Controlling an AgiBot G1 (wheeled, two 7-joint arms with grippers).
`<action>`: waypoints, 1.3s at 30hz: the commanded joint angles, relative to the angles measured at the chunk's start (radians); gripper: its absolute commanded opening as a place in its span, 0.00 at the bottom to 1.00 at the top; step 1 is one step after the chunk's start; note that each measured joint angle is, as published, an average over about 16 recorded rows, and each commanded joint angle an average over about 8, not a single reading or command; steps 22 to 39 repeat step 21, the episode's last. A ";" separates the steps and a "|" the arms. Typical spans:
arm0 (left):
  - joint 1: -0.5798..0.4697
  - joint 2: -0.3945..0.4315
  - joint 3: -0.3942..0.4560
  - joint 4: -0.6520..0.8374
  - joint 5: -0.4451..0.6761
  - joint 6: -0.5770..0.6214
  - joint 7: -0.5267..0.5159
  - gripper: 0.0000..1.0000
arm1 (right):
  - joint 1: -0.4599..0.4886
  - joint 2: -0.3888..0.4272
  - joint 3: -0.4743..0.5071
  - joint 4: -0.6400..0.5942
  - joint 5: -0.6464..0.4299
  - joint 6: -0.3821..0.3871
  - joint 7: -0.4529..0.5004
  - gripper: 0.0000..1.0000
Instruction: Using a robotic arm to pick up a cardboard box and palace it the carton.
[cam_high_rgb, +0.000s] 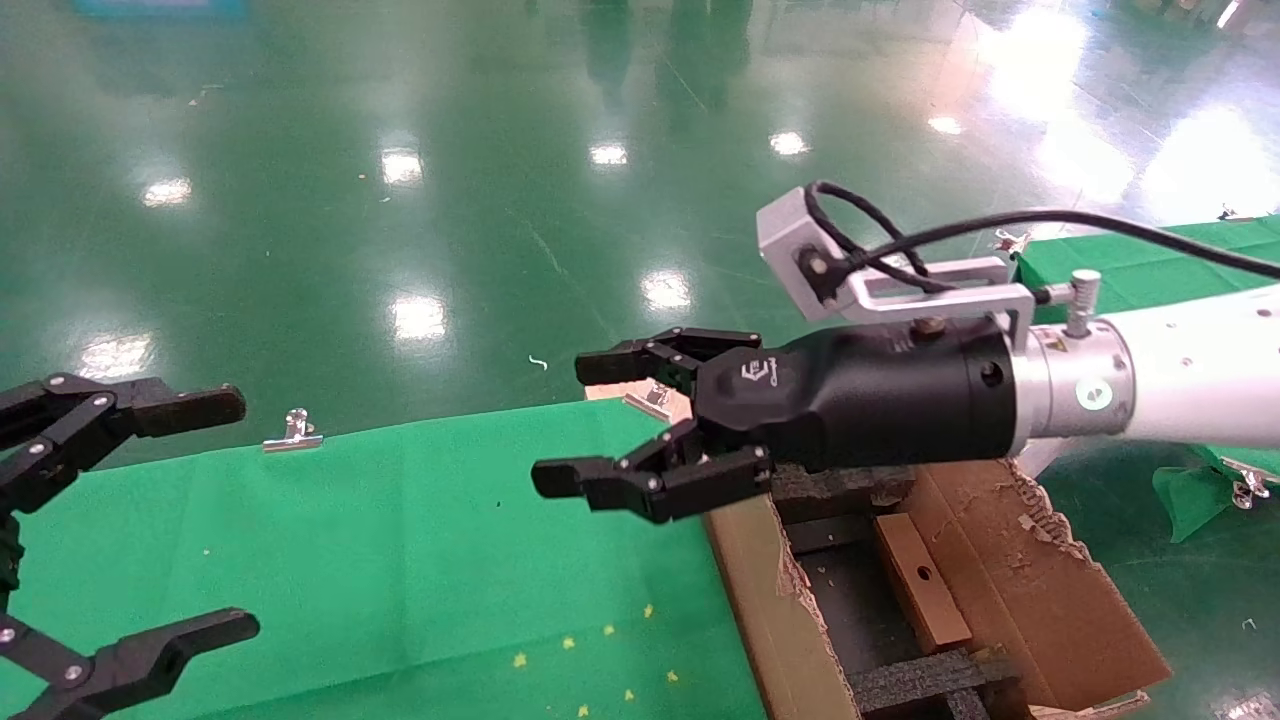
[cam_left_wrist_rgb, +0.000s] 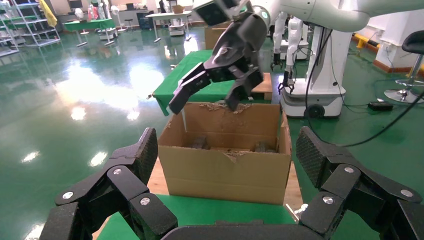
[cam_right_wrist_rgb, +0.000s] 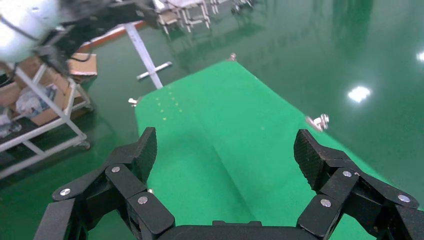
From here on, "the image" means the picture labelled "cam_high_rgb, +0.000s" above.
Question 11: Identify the small brown cardboard box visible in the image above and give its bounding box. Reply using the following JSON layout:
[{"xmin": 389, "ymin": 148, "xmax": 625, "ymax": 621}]
[{"xmin": 875, "ymin": 512, "xmax": 974, "ymax": 656}]

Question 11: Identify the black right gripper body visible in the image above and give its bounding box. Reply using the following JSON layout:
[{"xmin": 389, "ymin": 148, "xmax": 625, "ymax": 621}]
[{"xmin": 695, "ymin": 320, "xmax": 1021, "ymax": 473}]

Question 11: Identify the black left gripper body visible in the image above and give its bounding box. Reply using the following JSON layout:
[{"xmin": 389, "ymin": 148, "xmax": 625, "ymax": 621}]
[{"xmin": 0, "ymin": 512, "xmax": 23, "ymax": 601}]

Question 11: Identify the blue floor mat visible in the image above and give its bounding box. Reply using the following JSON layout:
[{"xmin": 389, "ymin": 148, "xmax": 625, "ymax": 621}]
[{"xmin": 75, "ymin": 0, "xmax": 247, "ymax": 20}]

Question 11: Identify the large open cardboard carton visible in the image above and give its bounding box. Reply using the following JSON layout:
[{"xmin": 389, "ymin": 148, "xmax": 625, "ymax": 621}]
[{"xmin": 705, "ymin": 455, "xmax": 1173, "ymax": 720}]

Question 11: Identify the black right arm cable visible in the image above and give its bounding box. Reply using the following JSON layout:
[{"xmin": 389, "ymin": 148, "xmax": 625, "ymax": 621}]
[{"xmin": 803, "ymin": 180, "xmax": 1280, "ymax": 293}]

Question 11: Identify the black foam floor pad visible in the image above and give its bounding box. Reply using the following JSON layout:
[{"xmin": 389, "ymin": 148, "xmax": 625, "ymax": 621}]
[{"xmin": 785, "ymin": 515, "xmax": 911, "ymax": 691}]

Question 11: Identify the green tablecloth with yellow dots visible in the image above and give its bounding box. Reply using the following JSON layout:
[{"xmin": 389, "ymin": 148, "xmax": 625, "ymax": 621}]
[{"xmin": 0, "ymin": 398, "xmax": 769, "ymax": 720}]

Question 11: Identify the black foam packing insert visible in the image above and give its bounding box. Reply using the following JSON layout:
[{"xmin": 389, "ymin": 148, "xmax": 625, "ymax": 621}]
[
  {"xmin": 770, "ymin": 465, "xmax": 916, "ymax": 526},
  {"xmin": 850, "ymin": 648, "xmax": 1023, "ymax": 719}
]

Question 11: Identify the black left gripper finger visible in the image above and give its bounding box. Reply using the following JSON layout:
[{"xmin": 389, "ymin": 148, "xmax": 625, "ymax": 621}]
[
  {"xmin": 0, "ymin": 608, "xmax": 263, "ymax": 720},
  {"xmin": 0, "ymin": 374, "xmax": 247, "ymax": 516}
]

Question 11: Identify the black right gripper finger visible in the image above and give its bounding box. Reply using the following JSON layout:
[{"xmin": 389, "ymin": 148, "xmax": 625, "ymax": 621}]
[
  {"xmin": 530, "ymin": 420, "xmax": 776, "ymax": 526},
  {"xmin": 575, "ymin": 327, "xmax": 763, "ymax": 396}
]

